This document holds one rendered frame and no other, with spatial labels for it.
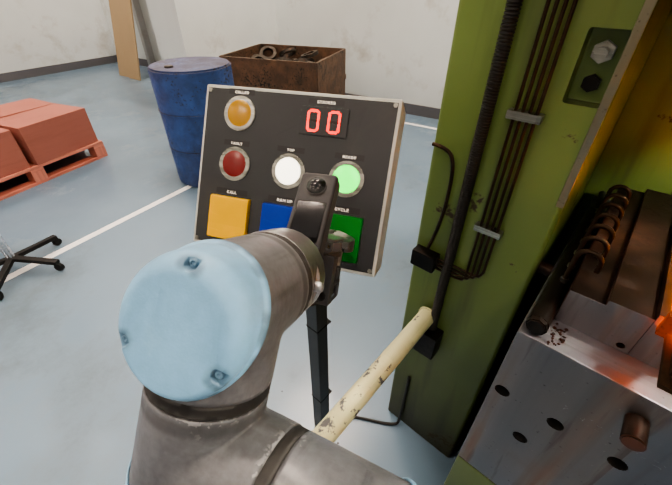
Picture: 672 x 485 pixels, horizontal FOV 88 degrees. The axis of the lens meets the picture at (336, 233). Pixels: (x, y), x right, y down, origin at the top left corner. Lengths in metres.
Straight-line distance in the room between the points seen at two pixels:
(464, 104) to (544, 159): 0.17
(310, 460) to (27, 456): 1.59
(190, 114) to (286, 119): 2.15
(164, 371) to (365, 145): 0.43
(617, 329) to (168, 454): 0.57
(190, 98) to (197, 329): 2.52
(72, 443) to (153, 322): 1.51
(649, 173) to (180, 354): 0.99
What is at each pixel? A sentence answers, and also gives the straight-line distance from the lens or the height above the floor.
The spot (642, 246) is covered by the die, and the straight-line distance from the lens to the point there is 0.77.
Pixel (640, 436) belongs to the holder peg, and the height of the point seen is 0.88.
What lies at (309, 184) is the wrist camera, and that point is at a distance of 0.42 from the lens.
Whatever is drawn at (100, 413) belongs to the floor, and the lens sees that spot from 1.76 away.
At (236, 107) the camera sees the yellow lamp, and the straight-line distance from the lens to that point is 0.65.
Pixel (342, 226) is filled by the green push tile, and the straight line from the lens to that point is 0.56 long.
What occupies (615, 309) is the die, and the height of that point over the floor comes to 0.98.
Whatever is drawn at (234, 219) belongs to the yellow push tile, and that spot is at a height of 1.01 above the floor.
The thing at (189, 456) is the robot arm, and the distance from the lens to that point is 0.28.
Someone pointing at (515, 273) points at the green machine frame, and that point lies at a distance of 0.81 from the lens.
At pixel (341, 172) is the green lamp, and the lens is 0.56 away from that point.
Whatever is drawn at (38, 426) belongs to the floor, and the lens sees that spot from 1.85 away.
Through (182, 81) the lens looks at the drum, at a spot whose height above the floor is 0.79.
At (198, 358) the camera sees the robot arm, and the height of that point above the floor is 1.18.
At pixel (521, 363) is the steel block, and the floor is 0.85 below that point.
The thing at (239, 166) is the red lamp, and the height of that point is 1.09.
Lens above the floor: 1.35
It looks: 36 degrees down
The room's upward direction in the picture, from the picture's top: straight up
